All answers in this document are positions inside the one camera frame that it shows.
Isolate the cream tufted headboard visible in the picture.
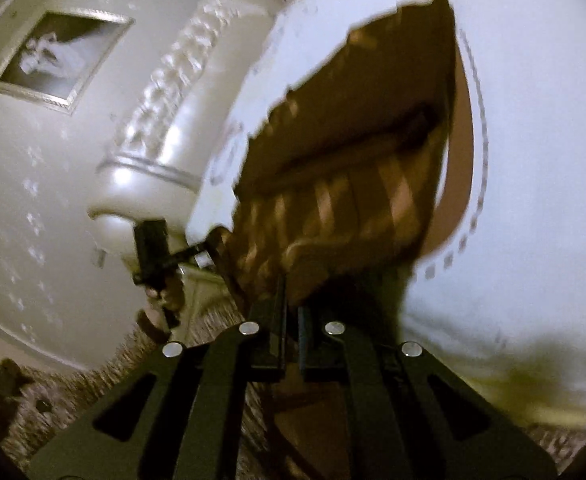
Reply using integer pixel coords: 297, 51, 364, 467
87, 0, 288, 263

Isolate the person's left hand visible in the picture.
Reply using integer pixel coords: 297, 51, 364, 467
145, 280, 184, 330

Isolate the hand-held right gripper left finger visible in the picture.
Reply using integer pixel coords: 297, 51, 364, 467
28, 276, 288, 480

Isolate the leopard print cloth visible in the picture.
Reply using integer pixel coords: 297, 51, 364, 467
0, 305, 586, 480

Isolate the framed wall picture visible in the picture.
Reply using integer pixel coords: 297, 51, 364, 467
0, 9, 136, 116

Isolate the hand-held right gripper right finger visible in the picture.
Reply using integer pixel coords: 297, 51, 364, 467
297, 306, 560, 480

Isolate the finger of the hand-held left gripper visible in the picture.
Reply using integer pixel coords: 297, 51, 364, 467
170, 227, 224, 270

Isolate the brown plaid sweater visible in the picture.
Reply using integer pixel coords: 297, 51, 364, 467
208, 0, 460, 313

